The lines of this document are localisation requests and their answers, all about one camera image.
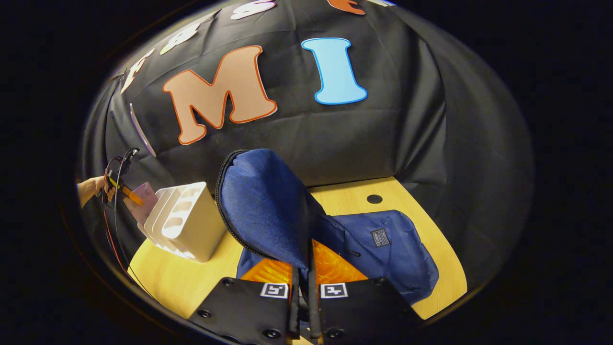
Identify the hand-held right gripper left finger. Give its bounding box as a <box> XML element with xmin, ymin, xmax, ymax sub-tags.
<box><xmin>189</xmin><ymin>259</ymin><xmax>300</xmax><ymax>345</ymax></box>

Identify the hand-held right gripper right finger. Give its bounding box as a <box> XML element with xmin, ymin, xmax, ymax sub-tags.
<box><xmin>306</xmin><ymin>239</ymin><xmax>424</xmax><ymax>344</ymax></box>

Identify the pink book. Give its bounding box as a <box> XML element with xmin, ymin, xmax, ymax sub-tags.
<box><xmin>124</xmin><ymin>182</ymin><xmax>159</xmax><ymax>226</ymax></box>

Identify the black backdrop cloth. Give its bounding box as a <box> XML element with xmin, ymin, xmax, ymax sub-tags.
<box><xmin>79</xmin><ymin>0</ymin><xmax>534</xmax><ymax>288</ymax></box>

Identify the white bookshelf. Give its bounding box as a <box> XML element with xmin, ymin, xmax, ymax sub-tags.
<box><xmin>138</xmin><ymin>181</ymin><xmax>227</xmax><ymax>263</ymax></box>

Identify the black cable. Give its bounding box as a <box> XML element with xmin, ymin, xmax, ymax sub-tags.
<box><xmin>111</xmin><ymin>148</ymin><xmax>140</xmax><ymax>269</ymax></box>

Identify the blue schoolbag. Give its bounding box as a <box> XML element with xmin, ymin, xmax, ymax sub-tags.
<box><xmin>216</xmin><ymin>149</ymin><xmax>440</xmax><ymax>305</ymax></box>

